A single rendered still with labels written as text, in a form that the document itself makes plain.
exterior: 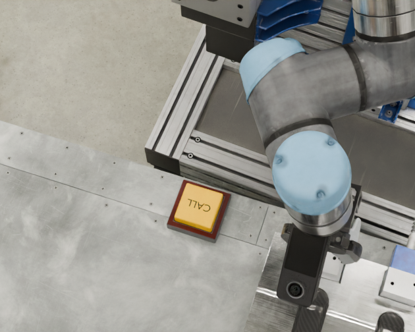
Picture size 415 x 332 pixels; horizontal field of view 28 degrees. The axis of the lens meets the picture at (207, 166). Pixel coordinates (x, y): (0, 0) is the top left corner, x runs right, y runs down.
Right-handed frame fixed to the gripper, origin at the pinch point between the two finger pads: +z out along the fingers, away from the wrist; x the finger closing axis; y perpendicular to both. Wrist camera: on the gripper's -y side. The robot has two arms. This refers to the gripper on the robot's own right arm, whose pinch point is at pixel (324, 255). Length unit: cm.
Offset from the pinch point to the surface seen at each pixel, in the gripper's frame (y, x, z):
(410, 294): -1.2, -12.3, 4.0
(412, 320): -4.3, -13.5, 6.4
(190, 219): 1.2, 21.7, 7.6
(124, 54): 56, 79, 92
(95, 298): -14.4, 32.0, 7.7
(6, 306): -19.8, 44.3, 5.2
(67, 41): 55, 96, 90
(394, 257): 3.3, -9.0, 5.5
